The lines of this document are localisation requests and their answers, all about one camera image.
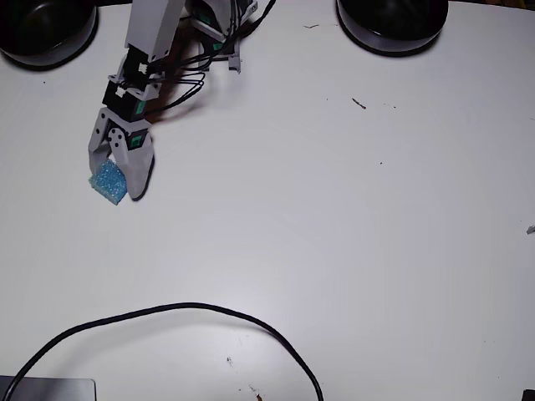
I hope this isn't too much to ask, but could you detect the grey gripper with motor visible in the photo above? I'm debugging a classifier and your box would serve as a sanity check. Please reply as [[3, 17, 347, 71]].
[[86, 106, 156, 201]]

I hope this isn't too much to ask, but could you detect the blue sponge cube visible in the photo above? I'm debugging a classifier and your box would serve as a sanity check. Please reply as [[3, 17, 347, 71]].
[[87, 158, 129, 207]]

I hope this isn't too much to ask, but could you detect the black bowl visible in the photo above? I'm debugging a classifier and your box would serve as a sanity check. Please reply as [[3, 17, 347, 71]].
[[336, 0, 449, 58], [0, 0, 99, 71]]

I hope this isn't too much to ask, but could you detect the grey monitor stand base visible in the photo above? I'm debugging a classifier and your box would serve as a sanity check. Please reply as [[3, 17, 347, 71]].
[[0, 375, 97, 401]]

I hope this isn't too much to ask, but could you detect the grey robot base bracket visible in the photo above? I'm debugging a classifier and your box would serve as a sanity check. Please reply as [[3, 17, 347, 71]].
[[227, 39, 244, 75]]

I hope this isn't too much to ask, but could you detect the long black cable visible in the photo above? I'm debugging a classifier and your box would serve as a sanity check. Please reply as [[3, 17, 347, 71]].
[[0, 302, 325, 401]]

